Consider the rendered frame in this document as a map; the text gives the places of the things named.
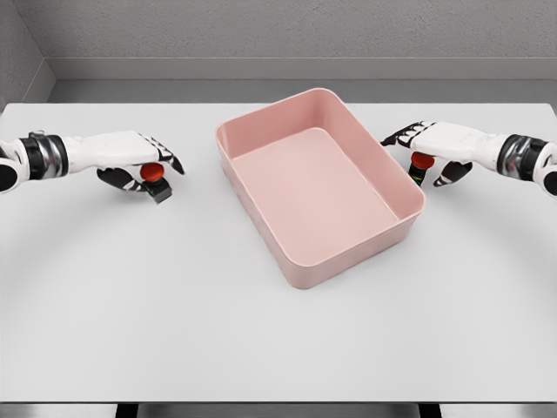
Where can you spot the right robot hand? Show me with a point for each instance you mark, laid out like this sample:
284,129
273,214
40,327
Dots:
444,137

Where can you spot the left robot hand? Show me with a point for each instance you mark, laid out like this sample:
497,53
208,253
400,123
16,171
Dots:
126,150

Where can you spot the red button industrial switch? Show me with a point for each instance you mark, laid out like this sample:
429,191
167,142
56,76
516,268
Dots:
153,178
420,165

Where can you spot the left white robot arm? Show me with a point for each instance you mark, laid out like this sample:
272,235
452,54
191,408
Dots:
39,157

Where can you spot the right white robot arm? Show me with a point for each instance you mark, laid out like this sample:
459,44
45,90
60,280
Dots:
522,157

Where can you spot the pink plastic basket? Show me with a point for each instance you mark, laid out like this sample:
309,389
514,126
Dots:
320,187

